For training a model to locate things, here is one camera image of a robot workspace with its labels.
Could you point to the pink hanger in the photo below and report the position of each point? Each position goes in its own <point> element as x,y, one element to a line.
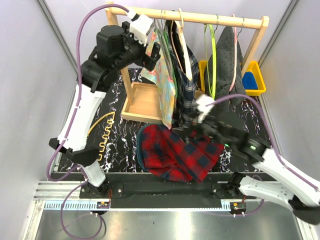
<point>235,59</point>

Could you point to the wooden hanger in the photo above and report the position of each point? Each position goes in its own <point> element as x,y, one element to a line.
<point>184,61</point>

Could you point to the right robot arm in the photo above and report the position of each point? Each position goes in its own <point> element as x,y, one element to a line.
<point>295,190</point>

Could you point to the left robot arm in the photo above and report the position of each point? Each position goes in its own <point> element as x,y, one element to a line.
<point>116,48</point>

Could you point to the blue cloth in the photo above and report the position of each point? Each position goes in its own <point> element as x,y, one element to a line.
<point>249,82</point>

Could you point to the floral pastel skirt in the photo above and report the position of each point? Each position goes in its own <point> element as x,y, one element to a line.
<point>165,86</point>

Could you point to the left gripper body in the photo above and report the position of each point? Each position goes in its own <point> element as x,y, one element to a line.
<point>135,52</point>

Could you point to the yellow plastic bin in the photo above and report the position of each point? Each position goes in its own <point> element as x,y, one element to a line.
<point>253,67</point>

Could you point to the grey wire hanger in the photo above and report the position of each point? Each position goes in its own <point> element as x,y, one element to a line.
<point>159,28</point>

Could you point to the red plaid skirt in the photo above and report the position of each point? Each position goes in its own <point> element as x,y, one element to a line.
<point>168,156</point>

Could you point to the lime green hanger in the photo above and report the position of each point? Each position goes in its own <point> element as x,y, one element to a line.
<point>211,63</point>

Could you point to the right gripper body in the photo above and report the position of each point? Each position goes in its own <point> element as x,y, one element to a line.
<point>208,127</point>

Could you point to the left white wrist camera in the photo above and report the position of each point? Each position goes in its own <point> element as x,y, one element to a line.
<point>140,26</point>

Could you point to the wooden clothes rack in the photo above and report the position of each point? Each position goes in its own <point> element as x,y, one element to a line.
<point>142,102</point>

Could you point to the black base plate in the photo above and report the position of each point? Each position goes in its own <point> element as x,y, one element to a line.
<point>147,192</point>

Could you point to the teal plastic tray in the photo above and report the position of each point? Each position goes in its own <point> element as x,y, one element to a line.
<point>139,151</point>

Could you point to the cream wavy hanger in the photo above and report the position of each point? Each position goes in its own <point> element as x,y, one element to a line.
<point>110,120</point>

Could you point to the navy plaid skirt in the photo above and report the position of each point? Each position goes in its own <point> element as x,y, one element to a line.
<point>186,88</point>

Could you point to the grey dotted skirt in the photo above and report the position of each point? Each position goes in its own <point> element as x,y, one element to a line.
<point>225,65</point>

